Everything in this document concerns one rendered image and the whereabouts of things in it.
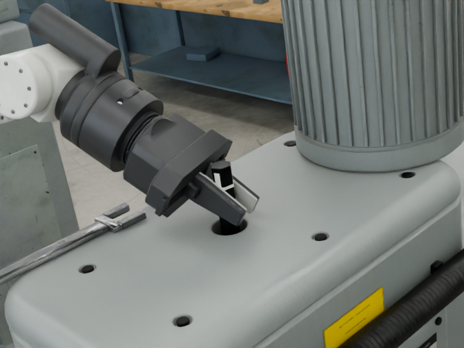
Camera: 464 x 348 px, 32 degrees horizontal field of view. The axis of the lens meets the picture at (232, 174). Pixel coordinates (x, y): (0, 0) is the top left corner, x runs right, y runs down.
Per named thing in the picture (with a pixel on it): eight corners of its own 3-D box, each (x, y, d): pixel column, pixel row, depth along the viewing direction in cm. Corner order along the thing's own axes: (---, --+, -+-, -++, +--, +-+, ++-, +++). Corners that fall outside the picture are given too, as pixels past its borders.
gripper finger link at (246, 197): (258, 196, 79) (208, 162, 81) (248, 218, 81) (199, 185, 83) (266, 188, 81) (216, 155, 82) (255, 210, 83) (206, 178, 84)
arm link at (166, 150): (215, 186, 89) (130, 128, 91) (244, 119, 83) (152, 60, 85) (150, 242, 79) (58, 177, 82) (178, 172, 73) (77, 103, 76)
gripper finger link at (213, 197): (239, 227, 80) (189, 193, 81) (249, 205, 78) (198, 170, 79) (230, 235, 79) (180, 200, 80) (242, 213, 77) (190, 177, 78)
